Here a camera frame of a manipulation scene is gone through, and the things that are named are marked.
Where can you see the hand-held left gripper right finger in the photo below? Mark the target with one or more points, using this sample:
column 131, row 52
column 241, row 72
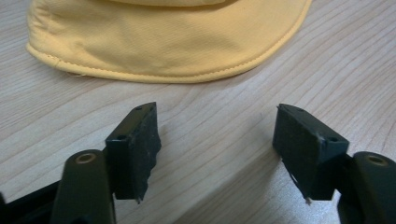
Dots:
column 308, row 152

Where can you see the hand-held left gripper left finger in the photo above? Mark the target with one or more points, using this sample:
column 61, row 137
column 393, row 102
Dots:
column 134, row 155

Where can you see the yellow bucket hat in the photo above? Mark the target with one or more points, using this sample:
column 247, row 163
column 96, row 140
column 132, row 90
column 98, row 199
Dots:
column 168, row 40

